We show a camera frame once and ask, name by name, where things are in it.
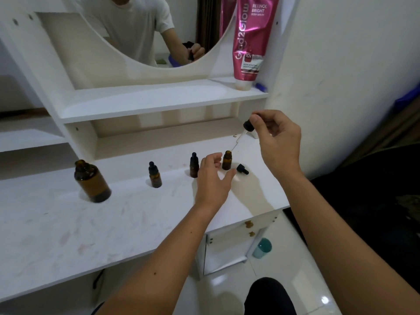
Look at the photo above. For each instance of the person's right hand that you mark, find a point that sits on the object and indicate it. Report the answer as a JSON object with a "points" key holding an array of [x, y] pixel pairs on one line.
{"points": [[282, 147]]}

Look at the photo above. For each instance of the person's left hand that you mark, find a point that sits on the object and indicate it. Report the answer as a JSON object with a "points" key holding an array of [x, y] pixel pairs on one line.
{"points": [[210, 186]]}

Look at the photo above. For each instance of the small amber glass bottle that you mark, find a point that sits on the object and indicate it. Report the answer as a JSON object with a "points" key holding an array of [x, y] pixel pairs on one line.
{"points": [[156, 181], [226, 162], [194, 172]]}

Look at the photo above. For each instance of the black dropper with glass pipette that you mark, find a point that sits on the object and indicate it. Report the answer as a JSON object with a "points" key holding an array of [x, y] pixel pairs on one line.
{"points": [[248, 126]]}

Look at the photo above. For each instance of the large amber glass bottle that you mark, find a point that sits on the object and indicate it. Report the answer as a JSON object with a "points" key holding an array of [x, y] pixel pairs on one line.
{"points": [[95, 186]]}

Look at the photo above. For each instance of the person's left forearm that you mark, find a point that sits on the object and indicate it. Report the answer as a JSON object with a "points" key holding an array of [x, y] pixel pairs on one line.
{"points": [[157, 269]]}

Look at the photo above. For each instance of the person's right leg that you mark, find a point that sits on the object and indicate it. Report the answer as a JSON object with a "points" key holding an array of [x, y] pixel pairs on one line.
{"points": [[269, 298]]}

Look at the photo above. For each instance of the person's leg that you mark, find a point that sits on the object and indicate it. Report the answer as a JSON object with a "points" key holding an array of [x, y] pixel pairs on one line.
{"points": [[269, 298], [97, 309]]}

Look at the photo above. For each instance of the person's left leg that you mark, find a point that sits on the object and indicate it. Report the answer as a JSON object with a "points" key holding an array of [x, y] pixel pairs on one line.
{"points": [[97, 309]]}

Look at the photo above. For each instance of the small blue cap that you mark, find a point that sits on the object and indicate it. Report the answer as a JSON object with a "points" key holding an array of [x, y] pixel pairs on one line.
{"points": [[261, 87]]}

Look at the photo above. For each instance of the teal cup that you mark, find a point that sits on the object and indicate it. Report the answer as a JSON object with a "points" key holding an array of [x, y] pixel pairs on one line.
{"points": [[262, 249]]}

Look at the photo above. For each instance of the white vanity shelf unit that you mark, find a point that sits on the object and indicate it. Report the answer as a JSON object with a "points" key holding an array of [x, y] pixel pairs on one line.
{"points": [[147, 98]]}

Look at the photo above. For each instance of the pink lotion tube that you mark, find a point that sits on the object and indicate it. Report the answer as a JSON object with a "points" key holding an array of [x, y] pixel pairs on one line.
{"points": [[252, 39]]}

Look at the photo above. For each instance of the brown fabric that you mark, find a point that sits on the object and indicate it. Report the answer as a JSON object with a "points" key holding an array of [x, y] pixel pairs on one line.
{"points": [[393, 131]]}

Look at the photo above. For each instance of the round mirror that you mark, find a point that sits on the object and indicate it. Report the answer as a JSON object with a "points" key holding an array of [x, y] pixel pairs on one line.
{"points": [[131, 29]]}

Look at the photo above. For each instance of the brown comb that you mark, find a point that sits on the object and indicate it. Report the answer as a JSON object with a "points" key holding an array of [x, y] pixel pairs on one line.
{"points": [[23, 113]]}

